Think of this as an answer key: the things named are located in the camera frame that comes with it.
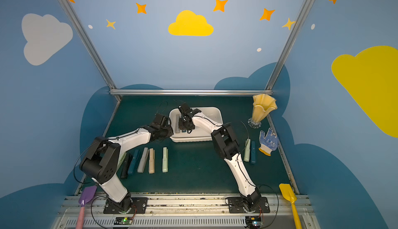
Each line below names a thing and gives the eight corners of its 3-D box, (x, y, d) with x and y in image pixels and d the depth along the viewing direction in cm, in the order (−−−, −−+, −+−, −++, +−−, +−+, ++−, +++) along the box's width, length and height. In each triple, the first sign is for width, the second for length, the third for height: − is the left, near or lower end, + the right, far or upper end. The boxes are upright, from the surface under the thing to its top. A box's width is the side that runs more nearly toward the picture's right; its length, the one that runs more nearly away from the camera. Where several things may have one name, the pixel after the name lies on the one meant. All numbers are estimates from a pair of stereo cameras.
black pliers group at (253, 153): (250, 163, 90) (251, 161, 88) (250, 142, 98) (251, 140, 97) (255, 164, 89) (256, 163, 87) (255, 143, 98) (256, 141, 96)
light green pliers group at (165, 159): (163, 172, 87) (162, 171, 84) (163, 149, 96) (162, 147, 93) (168, 172, 87) (167, 170, 85) (168, 149, 96) (167, 146, 93)
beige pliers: (149, 174, 85) (148, 173, 83) (150, 150, 94) (149, 148, 92) (154, 173, 85) (153, 172, 84) (154, 149, 94) (153, 147, 93)
